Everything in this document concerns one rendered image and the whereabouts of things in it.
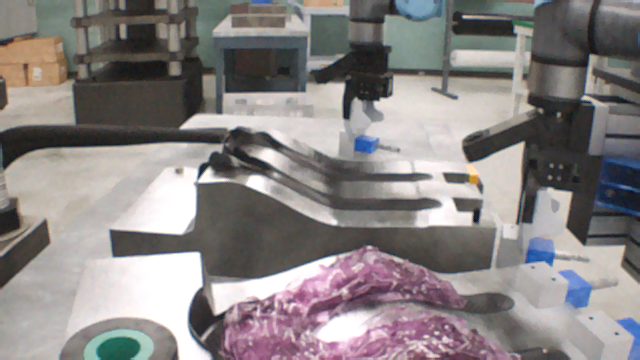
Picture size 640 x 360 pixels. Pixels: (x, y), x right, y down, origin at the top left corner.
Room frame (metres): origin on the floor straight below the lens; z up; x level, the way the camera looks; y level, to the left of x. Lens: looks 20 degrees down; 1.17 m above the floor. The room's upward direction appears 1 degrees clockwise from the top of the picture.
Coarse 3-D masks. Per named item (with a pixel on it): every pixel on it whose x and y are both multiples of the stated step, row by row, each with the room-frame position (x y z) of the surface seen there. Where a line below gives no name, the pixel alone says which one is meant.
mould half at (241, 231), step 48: (288, 144) 0.86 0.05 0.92; (144, 192) 0.80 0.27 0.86; (192, 192) 0.80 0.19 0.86; (240, 192) 0.65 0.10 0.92; (288, 192) 0.68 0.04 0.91; (336, 192) 0.75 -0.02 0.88; (384, 192) 0.75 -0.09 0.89; (432, 192) 0.75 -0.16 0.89; (144, 240) 0.66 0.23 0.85; (192, 240) 0.66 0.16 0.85; (240, 240) 0.65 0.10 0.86; (288, 240) 0.65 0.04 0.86; (336, 240) 0.64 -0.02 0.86; (384, 240) 0.64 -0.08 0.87; (432, 240) 0.64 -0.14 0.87; (480, 240) 0.63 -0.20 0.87
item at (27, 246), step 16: (32, 224) 0.82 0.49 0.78; (16, 240) 0.76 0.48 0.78; (32, 240) 0.80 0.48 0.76; (48, 240) 0.85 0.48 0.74; (0, 256) 0.71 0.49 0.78; (16, 256) 0.75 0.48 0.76; (32, 256) 0.79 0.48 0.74; (0, 272) 0.70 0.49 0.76; (16, 272) 0.74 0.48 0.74; (0, 288) 0.69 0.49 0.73
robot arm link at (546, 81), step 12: (528, 72) 0.70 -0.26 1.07; (540, 72) 0.67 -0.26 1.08; (552, 72) 0.66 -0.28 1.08; (564, 72) 0.65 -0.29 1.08; (576, 72) 0.65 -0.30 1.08; (528, 84) 0.69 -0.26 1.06; (540, 84) 0.67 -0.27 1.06; (552, 84) 0.66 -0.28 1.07; (564, 84) 0.65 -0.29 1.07; (576, 84) 0.65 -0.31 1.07; (540, 96) 0.67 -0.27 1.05; (552, 96) 0.66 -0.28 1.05; (564, 96) 0.65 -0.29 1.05; (576, 96) 0.65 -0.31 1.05
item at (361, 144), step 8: (344, 128) 1.22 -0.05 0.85; (344, 136) 1.20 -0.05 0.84; (352, 136) 1.19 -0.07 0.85; (360, 136) 1.21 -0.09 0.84; (368, 136) 1.21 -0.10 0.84; (344, 144) 1.20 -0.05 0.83; (352, 144) 1.19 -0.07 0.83; (360, 144) 1.18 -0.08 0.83; (368, 144) 1.17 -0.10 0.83; (376, 144) 1.18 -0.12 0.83; (384, 144) 1.18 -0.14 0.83; (344, 152) 1.20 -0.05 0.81; (352, 152) 1.19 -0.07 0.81; (360, 152) 1.22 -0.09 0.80; (368, 152) 1.17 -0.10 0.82
